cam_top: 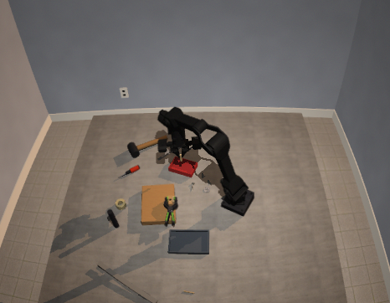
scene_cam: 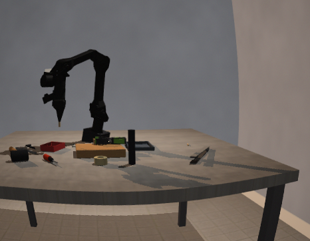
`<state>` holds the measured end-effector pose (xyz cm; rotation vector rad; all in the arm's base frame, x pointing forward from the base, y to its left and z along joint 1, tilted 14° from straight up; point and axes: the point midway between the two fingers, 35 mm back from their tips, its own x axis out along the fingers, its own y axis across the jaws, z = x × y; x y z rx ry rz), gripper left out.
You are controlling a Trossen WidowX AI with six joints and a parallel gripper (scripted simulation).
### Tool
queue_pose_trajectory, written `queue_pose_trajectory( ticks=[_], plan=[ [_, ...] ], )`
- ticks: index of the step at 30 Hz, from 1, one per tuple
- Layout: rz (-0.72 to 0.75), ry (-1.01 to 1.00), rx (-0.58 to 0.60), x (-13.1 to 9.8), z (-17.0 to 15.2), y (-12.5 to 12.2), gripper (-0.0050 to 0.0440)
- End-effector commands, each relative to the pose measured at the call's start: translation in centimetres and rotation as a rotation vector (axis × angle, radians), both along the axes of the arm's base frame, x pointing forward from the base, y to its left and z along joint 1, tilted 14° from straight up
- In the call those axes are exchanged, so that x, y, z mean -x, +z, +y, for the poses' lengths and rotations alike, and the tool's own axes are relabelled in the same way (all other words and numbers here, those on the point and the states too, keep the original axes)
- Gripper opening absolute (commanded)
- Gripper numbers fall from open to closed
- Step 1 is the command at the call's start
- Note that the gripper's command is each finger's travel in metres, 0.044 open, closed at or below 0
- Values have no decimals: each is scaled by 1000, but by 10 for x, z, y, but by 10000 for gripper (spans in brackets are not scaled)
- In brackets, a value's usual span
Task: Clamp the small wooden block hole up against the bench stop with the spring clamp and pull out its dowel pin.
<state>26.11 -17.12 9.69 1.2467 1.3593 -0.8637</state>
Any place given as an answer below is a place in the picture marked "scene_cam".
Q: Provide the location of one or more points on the orange wooden board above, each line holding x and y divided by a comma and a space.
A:
92, 150

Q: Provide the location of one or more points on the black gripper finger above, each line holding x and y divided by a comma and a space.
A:
60, 111

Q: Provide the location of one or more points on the red-handled screwdriver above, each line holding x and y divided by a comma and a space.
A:
49, 158

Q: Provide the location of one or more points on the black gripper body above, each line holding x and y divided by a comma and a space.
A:
59, 97

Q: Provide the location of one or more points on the red open tray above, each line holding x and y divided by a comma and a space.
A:
52, 146

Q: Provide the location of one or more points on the black mallet with wooden handle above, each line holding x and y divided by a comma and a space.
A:
18, 155

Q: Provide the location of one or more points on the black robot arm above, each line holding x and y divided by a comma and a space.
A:
57, 78

